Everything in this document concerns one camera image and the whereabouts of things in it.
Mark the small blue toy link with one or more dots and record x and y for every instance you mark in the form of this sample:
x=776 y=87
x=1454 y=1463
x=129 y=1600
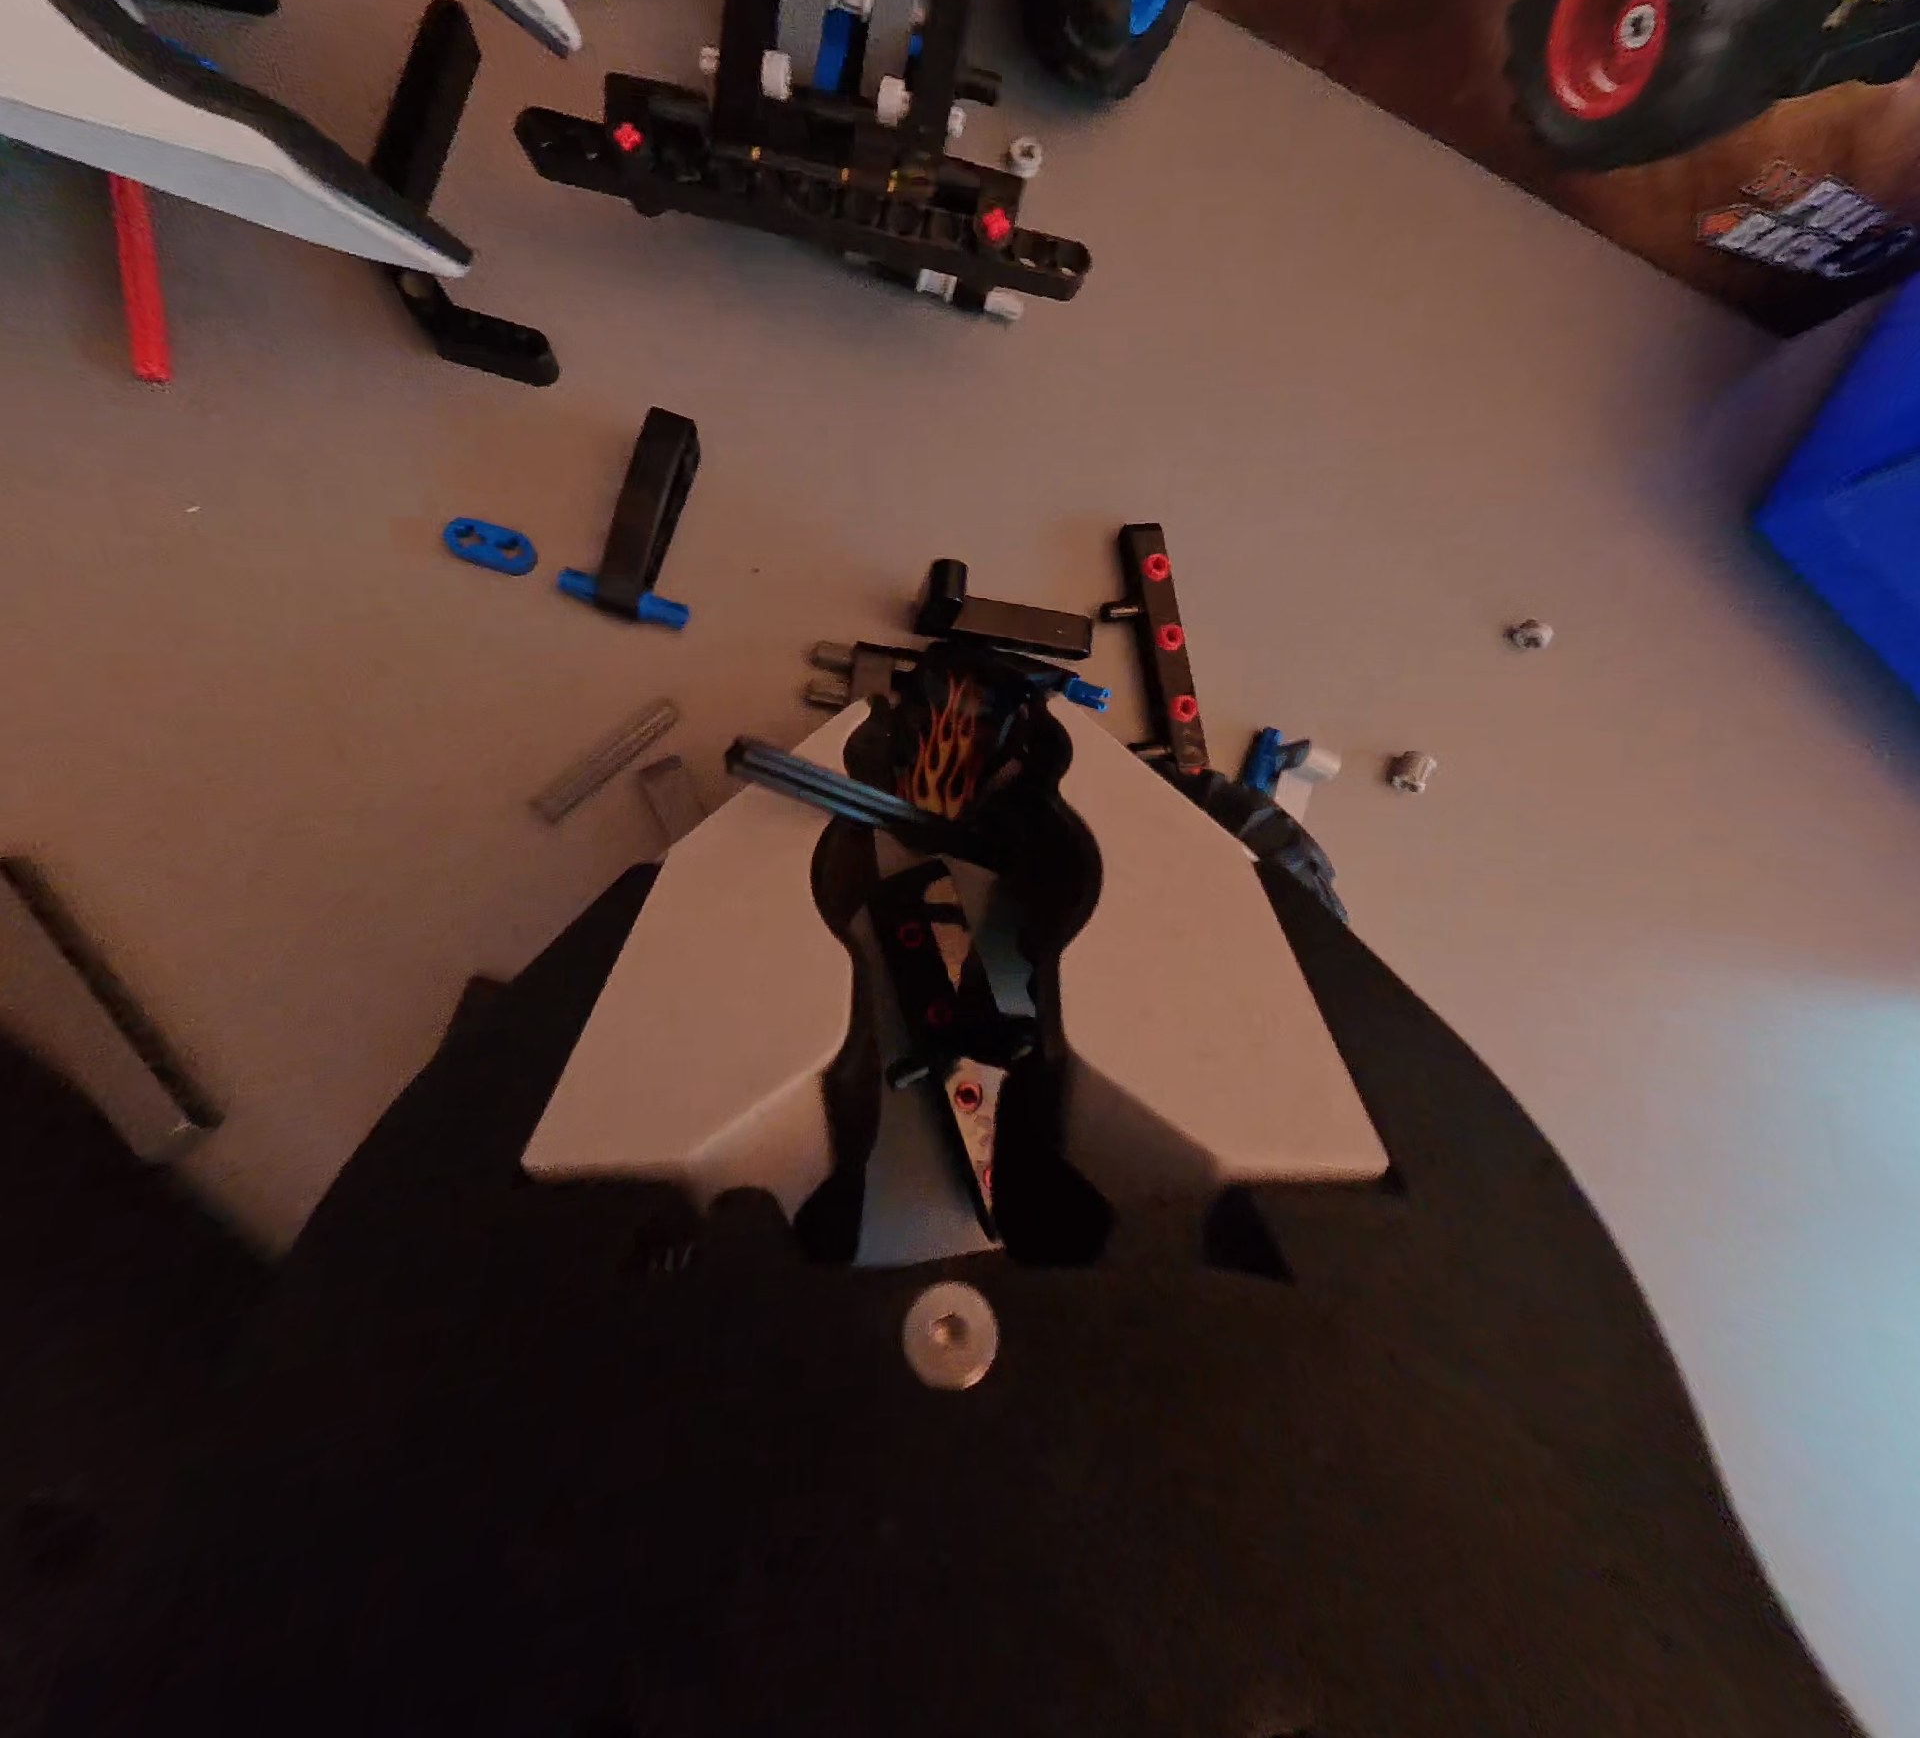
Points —
x=489 y=546

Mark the small grey toy axle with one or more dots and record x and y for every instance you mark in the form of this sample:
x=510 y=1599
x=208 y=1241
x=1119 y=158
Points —
x=608 y=761

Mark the red toy axle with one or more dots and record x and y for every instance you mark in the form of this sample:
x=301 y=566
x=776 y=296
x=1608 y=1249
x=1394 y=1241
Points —
x=138 y=286

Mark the black toy beam red pins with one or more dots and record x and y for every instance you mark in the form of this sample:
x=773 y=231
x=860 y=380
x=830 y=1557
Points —
x=1171 y=660

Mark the light grey desk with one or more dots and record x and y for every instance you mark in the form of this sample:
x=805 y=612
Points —
x=1561 y=960

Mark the black toy truck chassis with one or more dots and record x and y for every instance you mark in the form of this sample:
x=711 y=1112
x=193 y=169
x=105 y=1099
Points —
x=841 y=150

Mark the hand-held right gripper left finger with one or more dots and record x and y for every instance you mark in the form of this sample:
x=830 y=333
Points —
x=706 y=1034

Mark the black L-shaped toy beam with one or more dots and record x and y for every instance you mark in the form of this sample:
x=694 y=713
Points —
x=421 y=119

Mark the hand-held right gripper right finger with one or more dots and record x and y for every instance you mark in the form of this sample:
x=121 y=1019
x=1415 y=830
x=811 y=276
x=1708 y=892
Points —
x=1215 y=1034

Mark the black orange flame toy panel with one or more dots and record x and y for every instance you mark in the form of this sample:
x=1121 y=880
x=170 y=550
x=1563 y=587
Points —
x=956 y=733

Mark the blue plastic storage bin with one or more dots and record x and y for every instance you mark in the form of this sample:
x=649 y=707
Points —
x=1861 y=539

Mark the short black beam blue pin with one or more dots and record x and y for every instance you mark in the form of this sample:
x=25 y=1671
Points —
x=645 y=510

